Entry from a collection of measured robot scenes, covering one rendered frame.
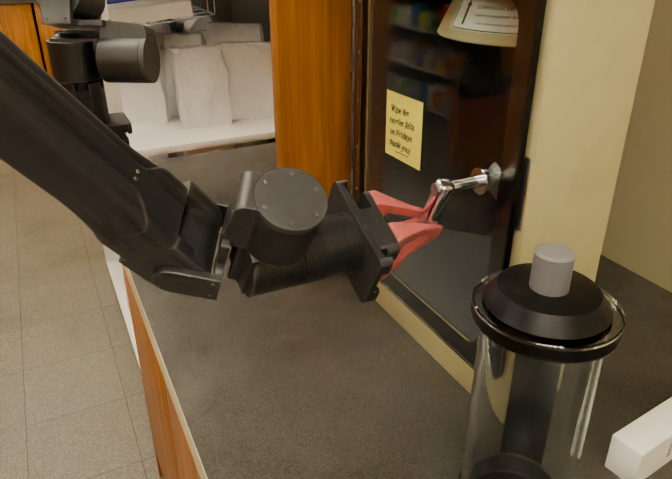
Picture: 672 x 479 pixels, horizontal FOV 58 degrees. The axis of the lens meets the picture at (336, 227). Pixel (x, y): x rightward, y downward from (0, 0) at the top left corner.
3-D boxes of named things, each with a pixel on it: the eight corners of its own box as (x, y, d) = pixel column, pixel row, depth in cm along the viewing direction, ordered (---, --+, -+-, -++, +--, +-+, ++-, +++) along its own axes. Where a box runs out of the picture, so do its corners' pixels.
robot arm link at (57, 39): (58, 27, 76) (34, 33, 71) (111, 27, 76) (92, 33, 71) (68, 82, 79) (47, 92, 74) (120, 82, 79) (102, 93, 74)
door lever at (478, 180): (458, 243, 64) (446, 225, 65) (493, 180, 56) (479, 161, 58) (414, 254, 61) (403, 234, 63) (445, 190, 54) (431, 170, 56)
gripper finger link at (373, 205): (432, 177, 60) (348, 192, 56) (469, 232, 56) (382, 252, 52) (410, 221, 65) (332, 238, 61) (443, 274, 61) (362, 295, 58)
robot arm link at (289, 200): (171, 204, 56) (150, 288, 51) (180, 122, 46) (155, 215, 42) (299, 231, 58) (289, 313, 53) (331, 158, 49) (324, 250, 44)
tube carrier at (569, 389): (522, 446, 61) (556, 257, 51) (602, 536, 52) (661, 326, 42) (427, 478, 57) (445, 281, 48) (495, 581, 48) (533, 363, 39)
